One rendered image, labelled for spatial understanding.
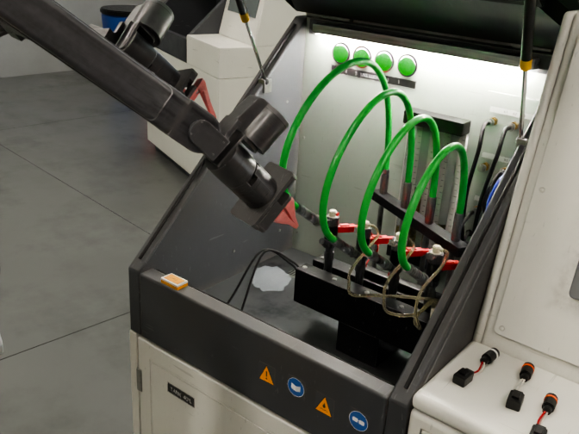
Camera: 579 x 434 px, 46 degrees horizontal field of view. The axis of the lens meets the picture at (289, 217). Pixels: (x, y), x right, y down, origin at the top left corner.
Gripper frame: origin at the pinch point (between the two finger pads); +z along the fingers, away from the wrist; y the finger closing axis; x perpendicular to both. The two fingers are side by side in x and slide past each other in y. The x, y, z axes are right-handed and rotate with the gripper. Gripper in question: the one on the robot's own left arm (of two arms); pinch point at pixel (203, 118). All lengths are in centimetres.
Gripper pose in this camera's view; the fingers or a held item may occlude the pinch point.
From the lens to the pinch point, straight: 126.7
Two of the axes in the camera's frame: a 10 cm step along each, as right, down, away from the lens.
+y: -6.6, -0.8, 7.5
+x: -4.6, 8.3, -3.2
